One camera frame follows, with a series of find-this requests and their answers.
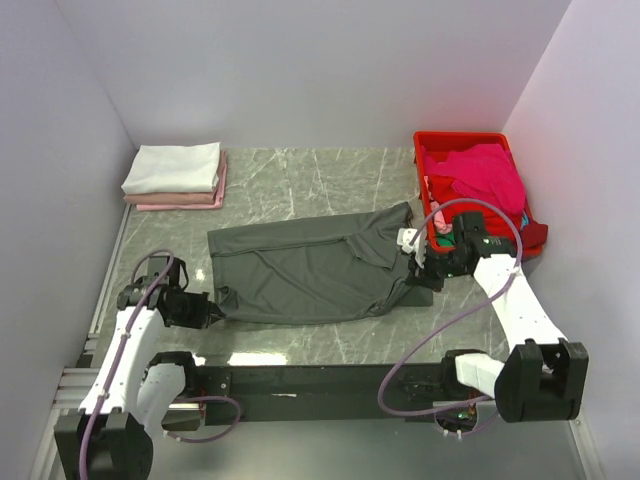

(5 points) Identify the dark grey t-shirt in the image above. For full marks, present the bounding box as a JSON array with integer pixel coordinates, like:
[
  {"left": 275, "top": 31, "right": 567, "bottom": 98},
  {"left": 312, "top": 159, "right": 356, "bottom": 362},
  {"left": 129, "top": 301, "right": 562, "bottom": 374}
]
[{"left": 207, "top": 202, "right": 433, "bottom": 326}]

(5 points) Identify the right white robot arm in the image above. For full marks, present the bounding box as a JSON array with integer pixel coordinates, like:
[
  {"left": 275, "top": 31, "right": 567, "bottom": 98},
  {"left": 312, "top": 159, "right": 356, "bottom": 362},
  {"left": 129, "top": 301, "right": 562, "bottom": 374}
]
[{"left": 397, "top": 211, "right": 589, "bottom": 423}]

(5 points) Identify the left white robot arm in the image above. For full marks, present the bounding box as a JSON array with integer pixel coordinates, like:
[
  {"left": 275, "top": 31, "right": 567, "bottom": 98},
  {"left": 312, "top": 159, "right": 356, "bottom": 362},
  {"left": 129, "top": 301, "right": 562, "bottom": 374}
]
[{"left": 54, "top": 249, "right": 225, "bottom": 479}]

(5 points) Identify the green cloth in bin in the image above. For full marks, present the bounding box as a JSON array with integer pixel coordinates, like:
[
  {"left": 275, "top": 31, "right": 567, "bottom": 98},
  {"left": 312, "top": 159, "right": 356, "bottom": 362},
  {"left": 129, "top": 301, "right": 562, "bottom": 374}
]
[{"left": 436, "top": 232, "right": 455, "bottom": 248}]

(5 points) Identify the black base crossbar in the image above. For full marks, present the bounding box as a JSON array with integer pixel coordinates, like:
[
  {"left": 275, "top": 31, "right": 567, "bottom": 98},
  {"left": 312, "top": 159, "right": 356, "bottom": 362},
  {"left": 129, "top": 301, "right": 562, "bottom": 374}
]
[{"left": 180, "top": 363, "right": 479, "bottom": 426}]

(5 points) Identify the red t-shirt in bin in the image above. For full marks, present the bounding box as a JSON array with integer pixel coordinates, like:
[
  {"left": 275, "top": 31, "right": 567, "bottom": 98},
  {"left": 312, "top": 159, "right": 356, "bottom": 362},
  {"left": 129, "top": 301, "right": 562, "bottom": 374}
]
[{"left": 424, "top": 172, "right": 548, "bottom": 250}]

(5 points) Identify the magenta t-shirt in bin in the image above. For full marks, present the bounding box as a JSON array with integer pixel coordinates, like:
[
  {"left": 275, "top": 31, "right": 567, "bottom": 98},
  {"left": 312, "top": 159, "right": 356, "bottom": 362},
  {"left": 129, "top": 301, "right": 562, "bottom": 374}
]
[{"left": 422, "top": 144, "right": 526, "bottom": 215}]

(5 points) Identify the folded pink t-shirt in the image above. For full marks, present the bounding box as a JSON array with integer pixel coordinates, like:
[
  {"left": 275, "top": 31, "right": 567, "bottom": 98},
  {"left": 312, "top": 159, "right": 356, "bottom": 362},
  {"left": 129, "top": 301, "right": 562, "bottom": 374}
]
[{"left": 124, "top": 150, "right": 228, "bottom": 211}]

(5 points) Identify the red plastic bin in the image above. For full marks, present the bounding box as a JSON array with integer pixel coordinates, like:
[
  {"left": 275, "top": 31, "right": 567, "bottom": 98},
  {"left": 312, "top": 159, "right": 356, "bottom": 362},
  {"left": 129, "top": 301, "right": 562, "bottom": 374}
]
[{"left": 414, "top": 131, "right": 548, "bottom": 260}]

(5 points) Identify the folded white t-shirt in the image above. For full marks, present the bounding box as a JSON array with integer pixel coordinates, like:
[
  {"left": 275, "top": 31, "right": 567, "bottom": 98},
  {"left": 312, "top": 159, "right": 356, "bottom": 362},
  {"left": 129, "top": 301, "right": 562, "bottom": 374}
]
[{"left": 121, "top": 142, "right": 221, "bottom": 195}]

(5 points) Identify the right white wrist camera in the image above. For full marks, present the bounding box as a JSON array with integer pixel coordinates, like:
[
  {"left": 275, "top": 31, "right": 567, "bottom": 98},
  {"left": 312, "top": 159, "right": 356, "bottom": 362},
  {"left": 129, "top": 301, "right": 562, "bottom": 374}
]
[{"left": 396, "top": 228, "right": 424, "bottom": 254}]

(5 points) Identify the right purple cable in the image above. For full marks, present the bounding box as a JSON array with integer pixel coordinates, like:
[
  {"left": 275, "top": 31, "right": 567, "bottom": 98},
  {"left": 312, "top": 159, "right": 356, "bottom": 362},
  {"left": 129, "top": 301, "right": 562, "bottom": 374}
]
[{"left": 378, "top": 198, "right": 526, "bottom": 440}]

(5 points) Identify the purple cable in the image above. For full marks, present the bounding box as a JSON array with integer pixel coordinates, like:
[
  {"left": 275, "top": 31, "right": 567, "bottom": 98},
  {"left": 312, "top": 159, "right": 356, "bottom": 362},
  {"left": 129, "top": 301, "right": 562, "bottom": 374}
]
[
  {"left": 378, "top": 198, "right": 526, "bottom": 440},
  {"left": 77, "top": 248, "right": 244, "bottom": 480}
]

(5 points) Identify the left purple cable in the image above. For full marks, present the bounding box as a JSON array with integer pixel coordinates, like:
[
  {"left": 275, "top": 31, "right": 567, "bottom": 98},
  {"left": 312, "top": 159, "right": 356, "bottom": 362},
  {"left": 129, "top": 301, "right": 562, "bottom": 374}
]
[{"left": 77, "top": 248, "right": 244, "bottom": 480}]

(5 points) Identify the aluminium frame rail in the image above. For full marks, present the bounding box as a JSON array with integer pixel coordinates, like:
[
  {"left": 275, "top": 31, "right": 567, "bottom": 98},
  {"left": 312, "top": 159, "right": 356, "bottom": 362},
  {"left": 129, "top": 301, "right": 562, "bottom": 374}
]
[{"left": 27, "top": 204, "right": 604, "bottom": 480}]

